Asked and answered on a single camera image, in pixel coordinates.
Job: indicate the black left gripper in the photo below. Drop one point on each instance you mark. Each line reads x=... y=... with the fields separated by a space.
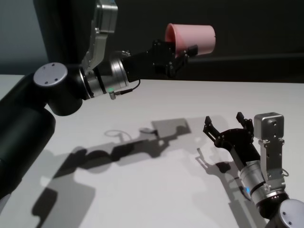
x=147 y=61

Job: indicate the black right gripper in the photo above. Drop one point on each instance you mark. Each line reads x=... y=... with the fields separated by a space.
x=238 y=142

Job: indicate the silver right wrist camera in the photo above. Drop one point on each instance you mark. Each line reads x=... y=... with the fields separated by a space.
x=268 y=125

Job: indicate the pink plastic cup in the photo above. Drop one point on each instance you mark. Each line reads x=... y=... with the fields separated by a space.
x=197 y=35

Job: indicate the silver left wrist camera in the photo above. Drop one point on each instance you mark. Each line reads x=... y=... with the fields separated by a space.
x=107 y=16

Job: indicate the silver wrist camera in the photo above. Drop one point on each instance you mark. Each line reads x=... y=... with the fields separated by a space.
x=268 y=125
x=107 y=16

